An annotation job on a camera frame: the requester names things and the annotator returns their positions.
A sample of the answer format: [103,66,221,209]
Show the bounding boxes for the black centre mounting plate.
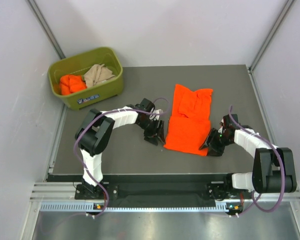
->
[108,182,216,208]

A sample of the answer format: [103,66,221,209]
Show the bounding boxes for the orange t-shirt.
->
[164,84,213,157]

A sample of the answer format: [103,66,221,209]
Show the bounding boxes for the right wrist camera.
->
[220,114,239,131]

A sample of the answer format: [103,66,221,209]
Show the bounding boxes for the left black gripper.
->
[136,117,165,145]

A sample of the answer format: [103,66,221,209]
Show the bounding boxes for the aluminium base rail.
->
[29,180,300,213]

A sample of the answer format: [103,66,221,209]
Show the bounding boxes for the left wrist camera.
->
[134,98,163,120]

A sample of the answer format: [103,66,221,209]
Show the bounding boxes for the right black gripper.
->
[200,128,234,157]

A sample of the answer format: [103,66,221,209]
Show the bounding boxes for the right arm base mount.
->
[206,178,249,201]

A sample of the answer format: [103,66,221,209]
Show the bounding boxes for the orange shirt in bin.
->
[59,74,87,96]

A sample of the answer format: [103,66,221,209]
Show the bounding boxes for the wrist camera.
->
[134,98,163,120]
[220,114,239,131]

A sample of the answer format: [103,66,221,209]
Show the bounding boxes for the olive green plastic bin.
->
[47,46,124,110]

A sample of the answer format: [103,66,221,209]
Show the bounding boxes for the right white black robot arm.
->
[199,127,297,198]

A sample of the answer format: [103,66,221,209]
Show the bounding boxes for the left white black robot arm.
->
[75,105,166,199]

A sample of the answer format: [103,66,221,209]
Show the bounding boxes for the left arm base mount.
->
[74,181,107,200]

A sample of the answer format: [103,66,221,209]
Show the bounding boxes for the beige shirt in bin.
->
[83,64,115,88]

